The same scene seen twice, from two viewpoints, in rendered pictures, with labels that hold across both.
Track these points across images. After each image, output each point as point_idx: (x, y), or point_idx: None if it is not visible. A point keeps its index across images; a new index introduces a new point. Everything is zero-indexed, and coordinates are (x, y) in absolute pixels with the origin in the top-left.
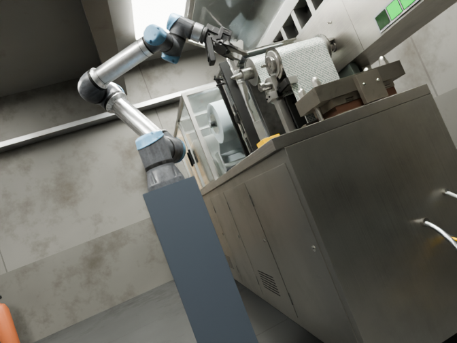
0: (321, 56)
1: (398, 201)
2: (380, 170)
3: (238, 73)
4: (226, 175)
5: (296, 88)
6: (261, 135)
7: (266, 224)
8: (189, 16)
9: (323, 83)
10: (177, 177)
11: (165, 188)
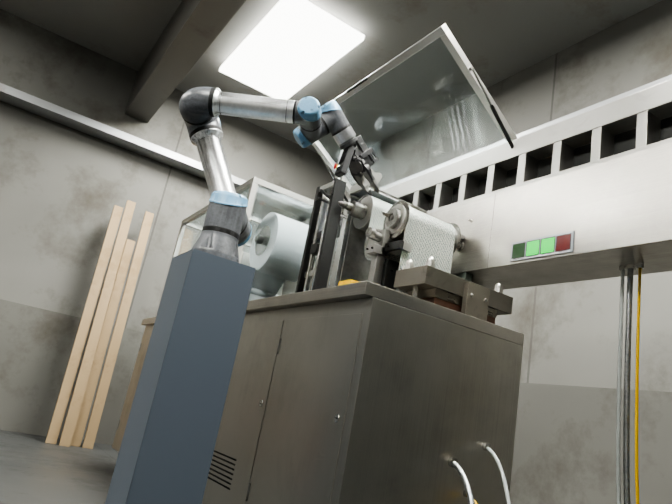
0: (445, 245)
1: (440, 424)
2: (442, 382)
3: (349, 203)
4: (261, 301)
5: (404, 258)
6: None
7: (282, 381)
8: None
9: None
10: (234, 258)
11: (219, 260)
